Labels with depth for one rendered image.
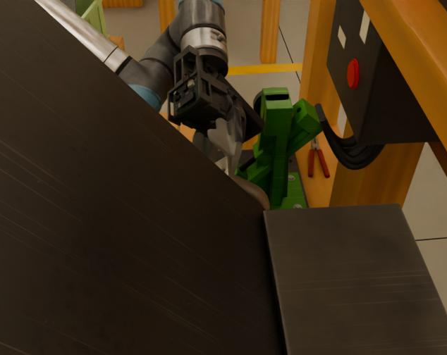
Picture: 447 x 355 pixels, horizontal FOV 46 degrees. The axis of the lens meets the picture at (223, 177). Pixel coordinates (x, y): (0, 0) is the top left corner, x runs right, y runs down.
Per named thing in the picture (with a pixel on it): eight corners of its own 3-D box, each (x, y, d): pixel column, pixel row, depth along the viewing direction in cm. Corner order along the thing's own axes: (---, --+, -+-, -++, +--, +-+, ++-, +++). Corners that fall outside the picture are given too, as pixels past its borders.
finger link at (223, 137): (203, 168, 69) (194, 117, 74) (234, 182, 73) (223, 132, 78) (219, 156, 67) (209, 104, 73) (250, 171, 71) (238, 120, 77)
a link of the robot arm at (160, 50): (121, 80, 92) (152, 42, 85) (147, 49, 100) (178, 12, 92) (156, 109, 94) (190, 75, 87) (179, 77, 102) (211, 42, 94)
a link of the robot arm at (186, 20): (204, 23, 96) (232, -9, 90) (207, 69, 90) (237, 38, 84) (167, 5, 91) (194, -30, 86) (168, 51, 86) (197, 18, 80)
